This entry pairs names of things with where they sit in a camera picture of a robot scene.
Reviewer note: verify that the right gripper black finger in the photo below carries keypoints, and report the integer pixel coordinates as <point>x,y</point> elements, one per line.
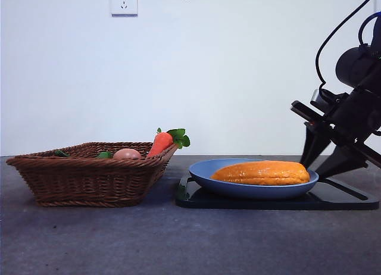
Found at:
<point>314,144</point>
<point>342,162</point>

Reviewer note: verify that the orange corn cob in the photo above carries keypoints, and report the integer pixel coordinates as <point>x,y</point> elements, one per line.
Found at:
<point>262,173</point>

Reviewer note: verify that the blue round plate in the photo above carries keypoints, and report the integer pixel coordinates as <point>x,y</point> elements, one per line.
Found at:
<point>253,191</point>

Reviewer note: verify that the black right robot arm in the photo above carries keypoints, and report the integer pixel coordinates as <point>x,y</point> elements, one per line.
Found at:
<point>354,66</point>

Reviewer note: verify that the brown wicker basket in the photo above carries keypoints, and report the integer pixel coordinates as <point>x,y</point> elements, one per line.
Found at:
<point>89,179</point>

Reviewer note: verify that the black rectangular tray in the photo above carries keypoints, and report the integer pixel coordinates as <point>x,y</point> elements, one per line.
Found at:
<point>336,202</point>

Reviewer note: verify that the orange carrot with green leaves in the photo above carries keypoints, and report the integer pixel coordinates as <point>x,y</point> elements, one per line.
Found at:
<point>160,144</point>

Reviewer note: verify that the pink egg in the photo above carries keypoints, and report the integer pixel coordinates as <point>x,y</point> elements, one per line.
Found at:
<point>127,154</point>

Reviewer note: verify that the green leafy vegetable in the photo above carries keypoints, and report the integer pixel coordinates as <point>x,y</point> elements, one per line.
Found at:
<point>104,155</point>

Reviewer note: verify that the small dark green pepper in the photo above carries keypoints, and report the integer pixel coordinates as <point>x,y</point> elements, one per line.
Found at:
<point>61,153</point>

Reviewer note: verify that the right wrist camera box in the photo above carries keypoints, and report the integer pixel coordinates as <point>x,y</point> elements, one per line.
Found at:
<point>316,98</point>

